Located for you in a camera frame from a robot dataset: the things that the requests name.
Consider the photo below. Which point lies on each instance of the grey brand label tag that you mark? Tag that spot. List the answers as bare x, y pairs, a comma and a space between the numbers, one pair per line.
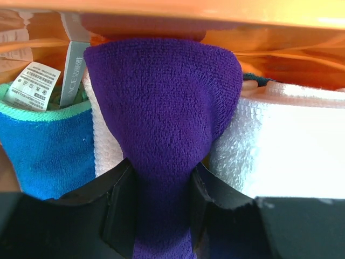
74, 70

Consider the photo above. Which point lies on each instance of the peach rolled towel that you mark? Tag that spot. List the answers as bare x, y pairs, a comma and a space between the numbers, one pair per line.
107, 151

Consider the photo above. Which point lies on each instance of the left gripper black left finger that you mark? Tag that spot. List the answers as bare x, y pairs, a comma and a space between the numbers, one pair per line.
96, 220

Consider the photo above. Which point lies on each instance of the white care label tag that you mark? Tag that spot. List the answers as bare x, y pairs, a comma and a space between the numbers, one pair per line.
32, 89

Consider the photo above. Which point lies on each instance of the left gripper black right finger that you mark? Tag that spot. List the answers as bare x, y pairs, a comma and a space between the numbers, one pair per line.
228, 224

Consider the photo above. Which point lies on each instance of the white rolled towel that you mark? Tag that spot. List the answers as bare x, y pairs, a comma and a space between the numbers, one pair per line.
284, 140

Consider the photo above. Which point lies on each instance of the purple towel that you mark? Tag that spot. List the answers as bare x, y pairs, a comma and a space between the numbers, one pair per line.
165, 101

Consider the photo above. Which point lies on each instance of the blue rolled towel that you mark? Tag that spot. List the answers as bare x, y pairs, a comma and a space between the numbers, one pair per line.
52, 152

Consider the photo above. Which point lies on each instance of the orange plastic basket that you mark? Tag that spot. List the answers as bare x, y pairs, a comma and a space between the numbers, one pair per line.
297, 42

